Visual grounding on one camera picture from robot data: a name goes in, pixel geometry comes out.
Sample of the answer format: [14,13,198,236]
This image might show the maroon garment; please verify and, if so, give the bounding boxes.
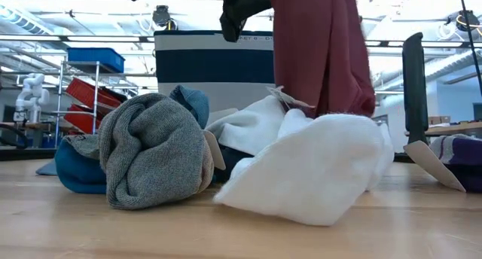
[267,0,377,119]

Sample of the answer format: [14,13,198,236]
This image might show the round grey ceiling fixture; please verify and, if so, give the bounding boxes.
[152,5,178,31]

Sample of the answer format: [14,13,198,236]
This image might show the blue plastic bin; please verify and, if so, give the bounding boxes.
[66,47,126,74]

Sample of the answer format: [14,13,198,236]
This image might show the navy white striped fabric basket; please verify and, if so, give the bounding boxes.
[154,29,276,115]

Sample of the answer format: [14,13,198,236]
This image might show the metal shelf rack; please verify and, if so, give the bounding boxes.
[54,59,157,149]

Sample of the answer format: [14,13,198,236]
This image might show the red plastic bin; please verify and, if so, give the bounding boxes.
[63,103,102,135]
[66,77,127,109]

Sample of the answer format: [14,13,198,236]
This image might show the blue knit sock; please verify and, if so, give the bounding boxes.
[169,84,210,130]

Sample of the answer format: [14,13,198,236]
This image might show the white soft cloth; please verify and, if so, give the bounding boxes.
[206,95,287,157]

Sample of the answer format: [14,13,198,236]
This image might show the beige sock tag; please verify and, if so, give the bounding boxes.
[202,129,227,172]

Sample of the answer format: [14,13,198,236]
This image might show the navy sock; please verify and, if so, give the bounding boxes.
[212,144,254,184]

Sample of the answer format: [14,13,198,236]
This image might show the grey sock with teal toe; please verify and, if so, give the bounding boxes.
[54,92,215,211]

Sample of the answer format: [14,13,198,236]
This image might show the white sock with black label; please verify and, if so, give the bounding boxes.
[212,108,395,227]

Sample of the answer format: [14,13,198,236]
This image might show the black upright panel stand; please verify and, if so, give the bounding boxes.
[401,32,430,146]

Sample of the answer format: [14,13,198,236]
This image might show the light blue cloth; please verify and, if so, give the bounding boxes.
[35,159,58,176]

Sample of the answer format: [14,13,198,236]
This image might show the large beige paper tag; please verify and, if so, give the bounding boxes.
[403,140,467,193]

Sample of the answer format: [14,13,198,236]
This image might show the wooden desk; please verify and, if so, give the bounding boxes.
[404,121,482,138]

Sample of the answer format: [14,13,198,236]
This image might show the purple striped garment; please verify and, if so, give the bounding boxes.
[429,133,482,194]

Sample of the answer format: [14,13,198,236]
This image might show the black hose loop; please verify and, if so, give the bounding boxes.
[0,122,29,149]

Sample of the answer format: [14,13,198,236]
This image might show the black ceiling device with cables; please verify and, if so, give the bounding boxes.
[436,9,482,41]

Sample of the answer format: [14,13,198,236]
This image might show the thin black cable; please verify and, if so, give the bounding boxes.
[458,0,482,96]

